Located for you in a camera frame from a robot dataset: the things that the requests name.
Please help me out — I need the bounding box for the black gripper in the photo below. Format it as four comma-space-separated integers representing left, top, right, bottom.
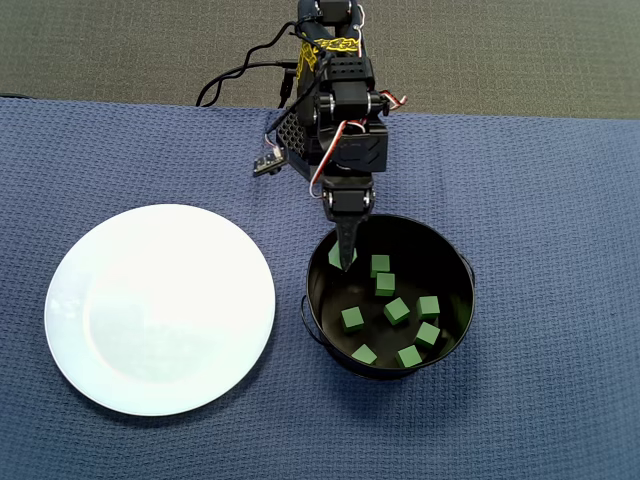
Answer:
315, 119, 390, 274

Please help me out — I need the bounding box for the white round plate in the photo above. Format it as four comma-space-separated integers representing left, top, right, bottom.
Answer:
43, 203, 277, 417

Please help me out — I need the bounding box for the black metal bucket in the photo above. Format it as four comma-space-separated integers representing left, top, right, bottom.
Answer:
299, 213, 476, 382

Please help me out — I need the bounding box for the blue woven tablecloth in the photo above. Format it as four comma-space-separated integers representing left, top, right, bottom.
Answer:
0, 94, 640, 480

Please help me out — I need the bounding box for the red white servo wire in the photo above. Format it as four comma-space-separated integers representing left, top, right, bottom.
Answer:
309, 89, 409, 199

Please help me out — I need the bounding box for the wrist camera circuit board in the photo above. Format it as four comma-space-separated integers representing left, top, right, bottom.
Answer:
252, 147, 287, 179

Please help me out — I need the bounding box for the thin black camera cable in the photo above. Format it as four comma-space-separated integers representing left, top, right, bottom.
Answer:
262, 54, 334, 151

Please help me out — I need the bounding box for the thick black power cable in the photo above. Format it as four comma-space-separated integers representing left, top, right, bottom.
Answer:
195, 20, 301, 109

